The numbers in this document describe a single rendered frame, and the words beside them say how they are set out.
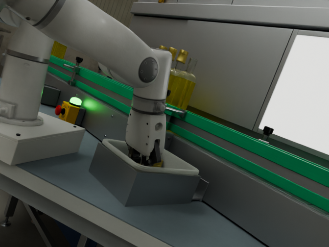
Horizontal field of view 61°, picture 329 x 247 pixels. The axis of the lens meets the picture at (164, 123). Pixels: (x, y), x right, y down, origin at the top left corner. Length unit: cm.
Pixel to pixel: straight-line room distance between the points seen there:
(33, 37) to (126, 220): 46
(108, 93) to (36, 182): 54
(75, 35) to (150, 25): 105
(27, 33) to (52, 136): 24
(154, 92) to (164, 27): 85
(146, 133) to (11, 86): 34
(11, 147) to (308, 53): 82
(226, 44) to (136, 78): 65
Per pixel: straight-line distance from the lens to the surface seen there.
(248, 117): 97
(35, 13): 47
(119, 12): 464
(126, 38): 48
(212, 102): 105
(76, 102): 115
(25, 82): 74
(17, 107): 75
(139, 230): 56
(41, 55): 74
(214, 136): 83
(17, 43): 74
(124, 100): 100
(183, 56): 103
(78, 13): 48
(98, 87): 116
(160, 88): 60
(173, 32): 136
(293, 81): 94
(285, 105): 93
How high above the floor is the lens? 101
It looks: 6 degrees down
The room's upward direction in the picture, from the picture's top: 20 degrees clockwise
